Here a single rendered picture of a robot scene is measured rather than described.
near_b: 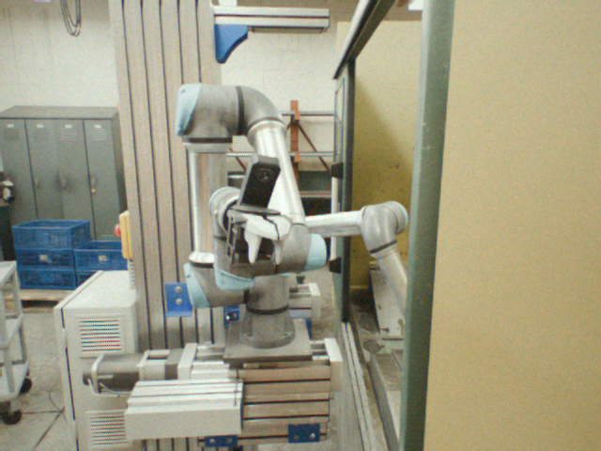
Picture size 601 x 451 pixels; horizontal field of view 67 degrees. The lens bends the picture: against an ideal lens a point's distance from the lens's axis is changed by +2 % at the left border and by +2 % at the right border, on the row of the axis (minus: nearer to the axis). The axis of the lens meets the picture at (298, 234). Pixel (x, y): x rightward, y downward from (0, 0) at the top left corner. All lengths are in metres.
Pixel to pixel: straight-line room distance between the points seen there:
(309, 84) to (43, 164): 3.38
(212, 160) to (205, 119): 0.09
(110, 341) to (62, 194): 4.75
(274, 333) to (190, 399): 0.25
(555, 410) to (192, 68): 1.10
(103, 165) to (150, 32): 4.71
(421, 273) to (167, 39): 0.88
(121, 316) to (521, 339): 1.00
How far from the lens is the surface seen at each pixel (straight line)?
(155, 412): 1.17
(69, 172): 6.04
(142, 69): 1.31
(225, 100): 1.07
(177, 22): 1.31
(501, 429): 0.93
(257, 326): 1.18
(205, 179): 1.08
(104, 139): 5.93
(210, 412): 1.15
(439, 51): 0.74
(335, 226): 1.63
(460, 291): 0.79
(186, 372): 1.25
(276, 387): 1.26
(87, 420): 1.55
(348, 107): 2.06
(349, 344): 2.04
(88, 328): 1.42
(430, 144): 0.73
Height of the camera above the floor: 1.70
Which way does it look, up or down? 13 degrees down
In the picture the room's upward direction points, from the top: straight up
